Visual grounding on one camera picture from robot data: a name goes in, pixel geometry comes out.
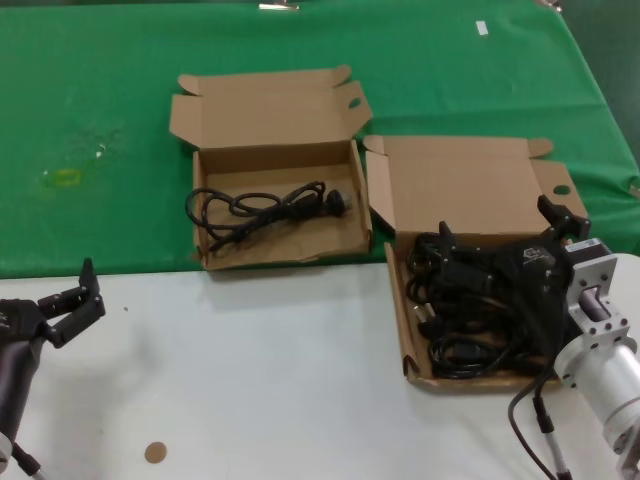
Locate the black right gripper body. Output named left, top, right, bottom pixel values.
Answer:
left=493, top=233, right=577, bottom=374

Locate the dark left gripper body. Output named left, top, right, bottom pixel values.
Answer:
left=0, top=298, right=49, bottom=442

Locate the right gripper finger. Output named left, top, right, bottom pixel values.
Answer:
left=537, top=195, right=592, bottom=245
left=438, top=219, right=497, bottom=292

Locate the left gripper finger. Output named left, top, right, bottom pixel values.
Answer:
left=36, top=256, right=108, bottom=350

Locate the black power cable with plug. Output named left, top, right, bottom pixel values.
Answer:
left=184, top=180, right=357, bottom=254

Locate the open brown cardboard box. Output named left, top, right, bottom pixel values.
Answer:
left=363, top=133, right=591, bottom=396
left=168, top=64, right=375, bottom=271

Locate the green table cloth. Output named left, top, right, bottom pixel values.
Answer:
left=0, top=0, right=640, bottom=279

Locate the pile of black power cables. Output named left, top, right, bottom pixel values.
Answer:
left=405, top=232, right=566, bottom=381

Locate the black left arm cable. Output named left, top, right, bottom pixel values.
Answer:
left=9, top=439, right=46, bottom=480

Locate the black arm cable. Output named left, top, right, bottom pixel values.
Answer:
left=508, top=372, right=572, bottom=480
left=9, top=439, right=46, bottom=480

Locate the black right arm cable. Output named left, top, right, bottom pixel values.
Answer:
left=508, top=372, right=572, bottom=480

